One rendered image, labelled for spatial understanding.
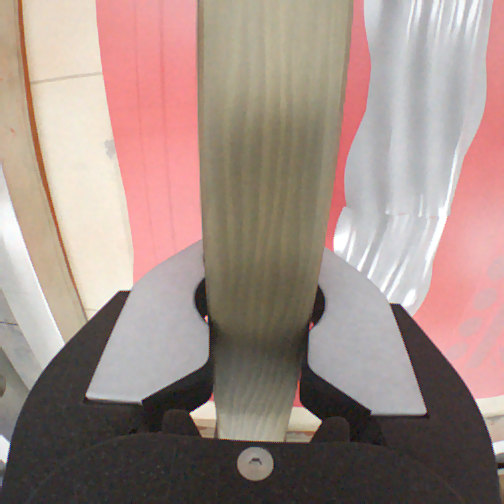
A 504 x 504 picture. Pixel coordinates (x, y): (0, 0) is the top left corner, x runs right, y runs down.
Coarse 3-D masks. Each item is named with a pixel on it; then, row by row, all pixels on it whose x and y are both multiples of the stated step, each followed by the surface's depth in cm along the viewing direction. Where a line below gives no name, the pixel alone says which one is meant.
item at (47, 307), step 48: (0, 0) 10; (0, 48) 11; (0, 96) 12; (0, 144) 13; (0, 192) 14; (48, 192) 17; (0, 240) 15; (48, 240) 18; (48, 288) 18; (48, 336) 19; (288, 432) 30
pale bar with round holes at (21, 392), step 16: (0, 352) 20; (0, 368) 20; (0, 384) 20; (16, 384) 21; (0, 400) 19; (16, 400) 21; (0, 416) 19; (16, 416) 21; (0, 432) 19; (0, 448) 21
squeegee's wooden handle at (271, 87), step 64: (256, 0) 4; (320, 0) 4; (256, 64) 5; (320, 64) 5; (256, 128) 5; (320, 128) 5; (256, 192) 6; (320, 192) 6; (256, 256) 7; (320, 256) 7; (256, 320) 8; (256, 384) 9
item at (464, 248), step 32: (160, 224) 18; (192, 224) 18; (448, 224) 17; (480, 224) 17; (160, 256) 19; (448, 256) 18; (480, 256) 18; (448, 288) 20; (416, 320) 21; (448, 320) 21; (480, 384) 26
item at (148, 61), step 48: (96, 0) 12; (144, 0) 12; (192, 0) 12; (144, 48) 13; (192, 48) 13; (144, 96) 14; (192, 96) 14; (144, 144) 16; (192, 144) 16; (480, 144) 15; (144, 192) 17; (192, 192) 17; (336, 192) 17; (480, 192) 16
